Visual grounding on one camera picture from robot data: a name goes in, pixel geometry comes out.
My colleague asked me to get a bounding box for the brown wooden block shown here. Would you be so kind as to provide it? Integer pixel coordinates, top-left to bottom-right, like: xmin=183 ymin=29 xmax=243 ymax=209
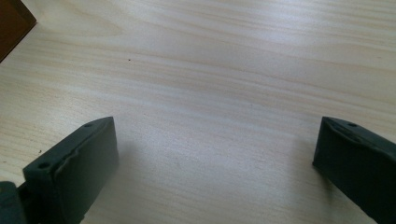
xmin=0 ymin=0 xmax=37 ymax=63

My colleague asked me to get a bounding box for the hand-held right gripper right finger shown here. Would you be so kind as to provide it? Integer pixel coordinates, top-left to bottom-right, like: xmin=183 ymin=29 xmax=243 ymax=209
xmin=312 ymin=116 xmax=396 ymax=224

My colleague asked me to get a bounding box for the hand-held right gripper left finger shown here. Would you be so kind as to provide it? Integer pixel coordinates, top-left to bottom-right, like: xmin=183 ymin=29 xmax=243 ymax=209
xmin=21 ymin=116 xmax=120 ymax=224

